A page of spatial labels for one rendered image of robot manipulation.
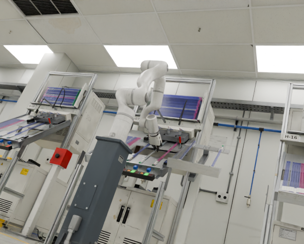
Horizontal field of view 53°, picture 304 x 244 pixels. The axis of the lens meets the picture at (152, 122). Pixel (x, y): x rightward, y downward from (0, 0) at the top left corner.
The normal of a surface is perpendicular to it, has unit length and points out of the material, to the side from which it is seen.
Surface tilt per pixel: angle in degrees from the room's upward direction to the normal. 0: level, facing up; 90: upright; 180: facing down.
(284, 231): 90
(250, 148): 90
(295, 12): 180
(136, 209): 90
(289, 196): 135
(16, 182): 90
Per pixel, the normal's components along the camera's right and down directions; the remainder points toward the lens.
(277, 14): -0.29, 0.87
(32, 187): 0.90, 0.11
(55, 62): -0.33, -0.49
